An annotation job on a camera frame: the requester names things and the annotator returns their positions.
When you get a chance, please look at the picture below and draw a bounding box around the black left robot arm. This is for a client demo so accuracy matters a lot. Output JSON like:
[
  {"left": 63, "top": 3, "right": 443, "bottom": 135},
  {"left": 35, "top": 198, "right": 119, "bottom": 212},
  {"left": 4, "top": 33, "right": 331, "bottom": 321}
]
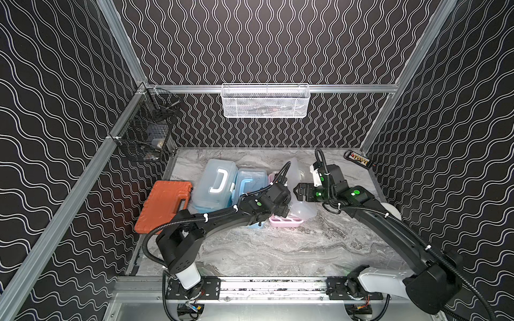
[{"left": 142, "top": 161, "right": 291, "bottom": 290}]

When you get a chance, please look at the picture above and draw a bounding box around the red-orange plastic tool case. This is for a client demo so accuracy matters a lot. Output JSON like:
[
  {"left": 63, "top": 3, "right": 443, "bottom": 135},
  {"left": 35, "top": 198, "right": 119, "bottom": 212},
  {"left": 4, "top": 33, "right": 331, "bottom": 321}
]
[{"left": 135, "top": 181, "right": 193, "bottom": 235}]

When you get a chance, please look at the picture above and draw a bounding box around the white tape roll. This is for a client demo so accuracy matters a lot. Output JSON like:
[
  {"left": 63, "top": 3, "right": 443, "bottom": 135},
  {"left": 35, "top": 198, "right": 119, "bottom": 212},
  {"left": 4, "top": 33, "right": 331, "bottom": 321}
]
[{"left": 381, "top": 202, "right": 402, "bottom": 220}]

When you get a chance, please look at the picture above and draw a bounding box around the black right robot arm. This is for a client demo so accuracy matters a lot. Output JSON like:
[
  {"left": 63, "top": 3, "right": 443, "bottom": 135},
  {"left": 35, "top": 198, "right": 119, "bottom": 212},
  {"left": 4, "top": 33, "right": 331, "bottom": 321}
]
[{"left": 294, "top": 148, "right": 497, "bottom": 320}]

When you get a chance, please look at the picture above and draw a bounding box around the white wire mesh basket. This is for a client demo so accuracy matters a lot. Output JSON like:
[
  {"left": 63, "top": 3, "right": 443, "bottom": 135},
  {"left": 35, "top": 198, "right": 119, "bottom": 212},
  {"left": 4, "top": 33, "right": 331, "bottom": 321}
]
[{"left": 220, "top": 83, "right": 311, "bottom": 119}]

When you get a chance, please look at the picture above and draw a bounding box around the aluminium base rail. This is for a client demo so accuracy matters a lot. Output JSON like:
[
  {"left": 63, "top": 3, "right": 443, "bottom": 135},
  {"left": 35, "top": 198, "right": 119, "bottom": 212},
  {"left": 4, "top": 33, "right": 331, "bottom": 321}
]
[{"left": 104, "top": 275, "right": 447, "bottom": 321}]

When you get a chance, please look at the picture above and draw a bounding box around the black wire basket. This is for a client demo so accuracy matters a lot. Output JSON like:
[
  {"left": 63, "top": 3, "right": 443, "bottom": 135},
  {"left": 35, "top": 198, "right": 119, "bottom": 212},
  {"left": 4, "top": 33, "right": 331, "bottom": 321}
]
[{"left": 112, "top": 83, "right": 183, "bottom": 163}]

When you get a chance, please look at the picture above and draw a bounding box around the pink toolbox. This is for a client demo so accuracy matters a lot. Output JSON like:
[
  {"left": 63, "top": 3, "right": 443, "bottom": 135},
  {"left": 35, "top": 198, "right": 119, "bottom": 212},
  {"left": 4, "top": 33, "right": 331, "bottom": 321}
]
[{"left": 269, "top": 158, "right": 317, "bottom": 228}]

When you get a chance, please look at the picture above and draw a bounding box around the light blue front toolbox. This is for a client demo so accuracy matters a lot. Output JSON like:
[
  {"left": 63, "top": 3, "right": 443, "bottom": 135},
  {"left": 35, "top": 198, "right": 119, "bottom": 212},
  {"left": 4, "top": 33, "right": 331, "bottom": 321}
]
[{"left": 232, "top": 168, "right": 269, "bottom": 205}]

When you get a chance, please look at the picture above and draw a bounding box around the turquoise back toolbox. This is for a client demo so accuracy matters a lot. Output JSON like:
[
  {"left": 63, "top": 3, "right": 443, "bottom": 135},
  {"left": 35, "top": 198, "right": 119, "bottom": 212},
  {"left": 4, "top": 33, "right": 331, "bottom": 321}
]
[{"left": 191, "top": 159, "right": 238, "bottom": 213}]

